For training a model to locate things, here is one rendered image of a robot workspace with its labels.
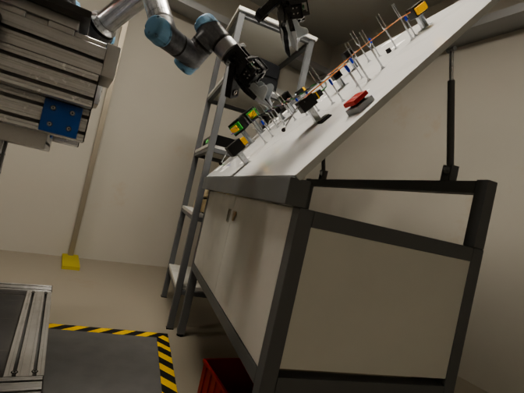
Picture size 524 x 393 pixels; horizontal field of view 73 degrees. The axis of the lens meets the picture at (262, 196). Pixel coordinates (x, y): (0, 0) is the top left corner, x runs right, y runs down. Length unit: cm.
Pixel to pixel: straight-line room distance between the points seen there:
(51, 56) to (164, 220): 254
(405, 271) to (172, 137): 276
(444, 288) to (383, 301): 21
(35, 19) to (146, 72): 240
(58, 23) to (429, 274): 116
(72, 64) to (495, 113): 254
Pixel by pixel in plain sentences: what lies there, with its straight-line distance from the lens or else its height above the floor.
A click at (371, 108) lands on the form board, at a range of 94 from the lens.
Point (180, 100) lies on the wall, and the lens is 350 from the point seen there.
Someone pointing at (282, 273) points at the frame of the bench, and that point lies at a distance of 85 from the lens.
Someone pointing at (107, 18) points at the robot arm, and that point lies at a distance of 166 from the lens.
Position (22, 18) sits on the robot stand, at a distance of 111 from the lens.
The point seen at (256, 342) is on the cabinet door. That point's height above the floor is 45.
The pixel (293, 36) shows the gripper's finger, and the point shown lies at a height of 130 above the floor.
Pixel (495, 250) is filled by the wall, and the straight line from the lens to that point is 266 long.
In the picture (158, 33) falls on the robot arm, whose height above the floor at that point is 120.
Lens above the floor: 79
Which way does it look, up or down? 1 degrees up
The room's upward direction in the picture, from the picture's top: 13 degrees clockwise
